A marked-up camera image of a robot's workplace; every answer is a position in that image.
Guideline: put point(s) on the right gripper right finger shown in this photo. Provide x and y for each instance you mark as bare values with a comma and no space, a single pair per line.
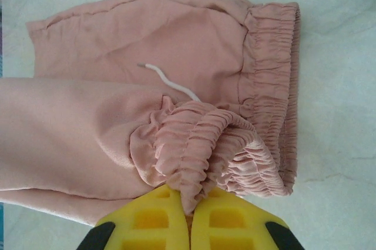
232,223

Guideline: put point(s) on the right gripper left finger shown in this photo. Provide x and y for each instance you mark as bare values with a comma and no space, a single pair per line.
147,223

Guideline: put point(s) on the pink shorts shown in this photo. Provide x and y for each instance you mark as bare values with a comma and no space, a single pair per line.
88,114

